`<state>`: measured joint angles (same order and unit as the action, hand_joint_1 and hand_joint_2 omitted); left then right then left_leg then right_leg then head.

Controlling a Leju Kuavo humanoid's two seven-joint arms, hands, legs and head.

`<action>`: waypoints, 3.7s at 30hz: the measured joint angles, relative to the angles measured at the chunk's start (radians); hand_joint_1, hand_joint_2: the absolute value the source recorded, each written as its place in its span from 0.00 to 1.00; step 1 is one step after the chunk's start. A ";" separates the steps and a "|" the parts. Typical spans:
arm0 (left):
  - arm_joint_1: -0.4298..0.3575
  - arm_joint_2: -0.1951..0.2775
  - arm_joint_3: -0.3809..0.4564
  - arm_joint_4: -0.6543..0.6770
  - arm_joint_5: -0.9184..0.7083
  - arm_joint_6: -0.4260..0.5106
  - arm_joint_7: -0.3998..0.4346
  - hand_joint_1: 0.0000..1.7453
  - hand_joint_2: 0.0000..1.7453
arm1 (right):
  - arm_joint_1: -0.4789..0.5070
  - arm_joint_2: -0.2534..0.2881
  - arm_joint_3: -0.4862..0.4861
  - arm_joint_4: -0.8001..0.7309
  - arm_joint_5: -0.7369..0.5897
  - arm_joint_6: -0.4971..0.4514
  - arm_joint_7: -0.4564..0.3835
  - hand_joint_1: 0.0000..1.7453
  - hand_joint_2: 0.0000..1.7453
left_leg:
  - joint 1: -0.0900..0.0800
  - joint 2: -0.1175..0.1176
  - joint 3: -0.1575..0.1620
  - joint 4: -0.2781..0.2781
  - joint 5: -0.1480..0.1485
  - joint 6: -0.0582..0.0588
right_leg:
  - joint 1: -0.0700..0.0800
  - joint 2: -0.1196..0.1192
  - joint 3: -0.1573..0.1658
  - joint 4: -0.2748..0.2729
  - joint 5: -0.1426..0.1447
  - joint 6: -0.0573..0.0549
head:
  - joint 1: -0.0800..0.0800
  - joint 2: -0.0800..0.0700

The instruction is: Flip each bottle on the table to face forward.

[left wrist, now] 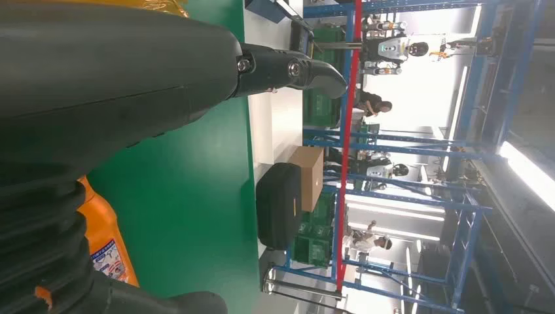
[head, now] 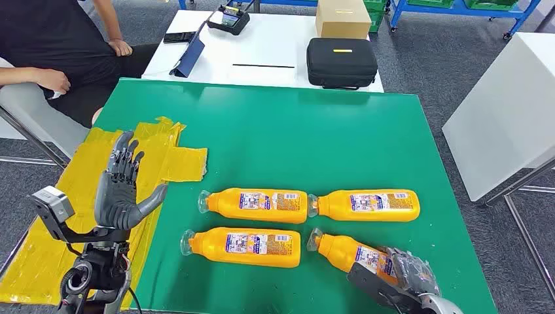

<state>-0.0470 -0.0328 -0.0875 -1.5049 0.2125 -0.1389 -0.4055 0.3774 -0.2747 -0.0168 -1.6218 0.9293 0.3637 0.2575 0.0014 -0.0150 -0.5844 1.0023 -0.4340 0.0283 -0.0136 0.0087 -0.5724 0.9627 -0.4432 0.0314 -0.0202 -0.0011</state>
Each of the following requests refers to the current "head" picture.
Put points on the person's right hand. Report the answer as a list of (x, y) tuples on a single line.
[(54, 80)]

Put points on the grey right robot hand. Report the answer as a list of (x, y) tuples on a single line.
[(412, 273)]

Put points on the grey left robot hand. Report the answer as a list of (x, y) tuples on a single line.
[(115, 203)]

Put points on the person's left hand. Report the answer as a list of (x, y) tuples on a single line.
[(120, 47)]

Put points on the black phone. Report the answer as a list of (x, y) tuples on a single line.
[(178, 37)]

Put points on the orange detergent bottle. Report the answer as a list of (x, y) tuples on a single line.
[(208, 247), (338, 206), (225, 206), (338, 253)]

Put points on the person's right forearm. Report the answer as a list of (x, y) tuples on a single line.
[(19, 76)]

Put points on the person's left forearm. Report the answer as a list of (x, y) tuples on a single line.
[(108, 21)]

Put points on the white seat with metal legs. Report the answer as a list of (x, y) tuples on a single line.
[(30, 112)]

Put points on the person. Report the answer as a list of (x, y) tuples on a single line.
[(43, 34)]

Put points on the blue tablet case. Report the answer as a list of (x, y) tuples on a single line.
[(189, 58)]

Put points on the yellow taped plastic sheet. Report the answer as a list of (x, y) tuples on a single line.
[(43, 260)]

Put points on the black remote controller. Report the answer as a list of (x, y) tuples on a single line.
[(227, 19)]

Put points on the black strip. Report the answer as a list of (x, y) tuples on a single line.
[(260, 66)]

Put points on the green table mat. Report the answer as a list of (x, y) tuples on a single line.
[(303, 143)]

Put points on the white table with metal legs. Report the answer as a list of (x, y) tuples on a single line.
[(498, 121)]

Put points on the black carrying case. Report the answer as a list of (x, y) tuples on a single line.
[(340, 65)]

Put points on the cardboard box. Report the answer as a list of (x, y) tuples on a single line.
[(342, 21)]

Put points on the green plastic crate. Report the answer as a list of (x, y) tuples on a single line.
[(490, 4), (375, 17), (433, 2)]

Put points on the blue wheeled rack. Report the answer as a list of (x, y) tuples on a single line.
[(459, 11)]

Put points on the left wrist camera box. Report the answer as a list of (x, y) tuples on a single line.
[(50, 203)]

